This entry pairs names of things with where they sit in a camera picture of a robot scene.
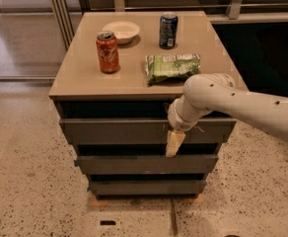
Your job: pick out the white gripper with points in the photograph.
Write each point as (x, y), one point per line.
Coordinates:
(178, 119)

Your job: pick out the grey top drawer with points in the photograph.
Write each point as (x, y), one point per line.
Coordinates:
(110, 131)

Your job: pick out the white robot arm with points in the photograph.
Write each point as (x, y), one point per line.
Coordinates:
(207, 93)

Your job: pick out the grey bottom drawer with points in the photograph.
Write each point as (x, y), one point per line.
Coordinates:
(147, 188)

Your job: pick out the green chip bag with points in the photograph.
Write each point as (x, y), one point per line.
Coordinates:
(160, 68)

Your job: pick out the dark blue soda can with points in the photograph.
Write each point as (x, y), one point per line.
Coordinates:
(168, 30)

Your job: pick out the white bowl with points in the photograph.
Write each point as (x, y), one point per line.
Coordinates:
(124, 31)

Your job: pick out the orange soda can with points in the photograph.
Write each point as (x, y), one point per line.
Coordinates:
(107, 51)

